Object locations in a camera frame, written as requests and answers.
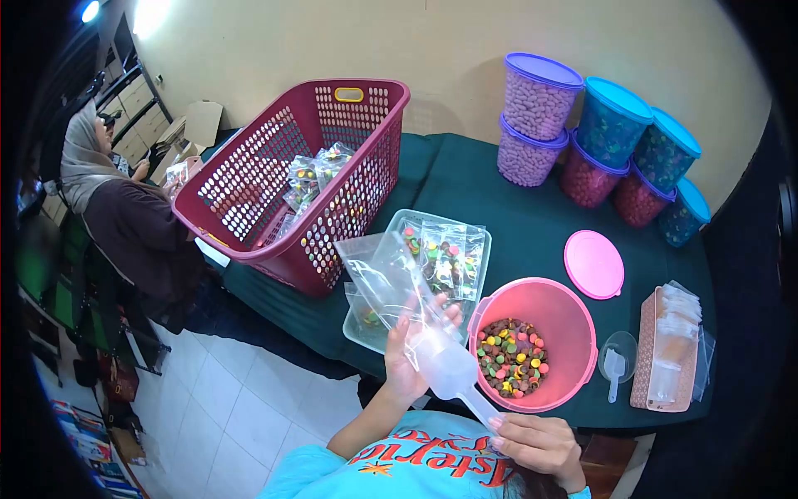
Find person's right hand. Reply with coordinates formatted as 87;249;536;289
489;412;587;494

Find person's left hand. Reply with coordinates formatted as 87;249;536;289
383;293;465;406

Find person's left fingers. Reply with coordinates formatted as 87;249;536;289
428;293;465;338

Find person's right index finger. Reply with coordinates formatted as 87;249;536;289
489;413;544;435

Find person's left thumb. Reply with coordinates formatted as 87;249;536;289
387;316;412;370

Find person's right thumb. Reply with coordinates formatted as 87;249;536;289
490;435;531;465

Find large clear plastic scoop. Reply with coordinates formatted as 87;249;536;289
410;324;503;431

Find clear plastic zip bag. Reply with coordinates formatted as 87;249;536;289
333;231;470;375

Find pile of filled candy packets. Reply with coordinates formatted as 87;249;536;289
274;141;356;241
346;217;487;331

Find pile of colourful candies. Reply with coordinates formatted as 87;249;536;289
476;317;550;400

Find clear rectangular plastic tray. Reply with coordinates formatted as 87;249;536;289
342;208;493;356

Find person's body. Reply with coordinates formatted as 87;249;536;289
257;409;592;499

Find pink plastic bucket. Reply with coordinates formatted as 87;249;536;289
468;277;599;414

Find dark green tablecloth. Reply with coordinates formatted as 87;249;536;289
198;130;719;432

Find small white plastic scoop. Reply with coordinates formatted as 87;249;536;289
603;347;627;404

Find clear round plastic bowl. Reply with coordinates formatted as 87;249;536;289
598;331;639;383

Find pink woven plastic basket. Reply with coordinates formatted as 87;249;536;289
629;285;699;414

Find pink round lid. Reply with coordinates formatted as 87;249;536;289
564;230;626;301

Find purple lid jar of peanuts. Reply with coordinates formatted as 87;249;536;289
502;52;585;142
496;114;570;188

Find stack of empty clear bags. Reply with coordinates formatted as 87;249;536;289
647;282;704;408

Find purple lid jar red sweets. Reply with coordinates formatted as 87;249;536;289
612;161;678;229
559;128;631;209

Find loose clear plastic bags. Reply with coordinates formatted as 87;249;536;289
692;324;717;404

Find maroon perforated laundry basket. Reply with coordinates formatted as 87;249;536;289
171;78;411;298

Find blue lid jar of candies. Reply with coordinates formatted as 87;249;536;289
658;177;712;249
632;106;703;195
576;76;655;170

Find open cardboard box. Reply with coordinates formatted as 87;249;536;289
151;100;224;183

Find pile of books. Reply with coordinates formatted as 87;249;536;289
50;399;145;499

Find green folding chair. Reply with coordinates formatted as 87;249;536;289
17;211;172;378

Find metal storage shelf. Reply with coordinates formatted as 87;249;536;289
94;12;175;170

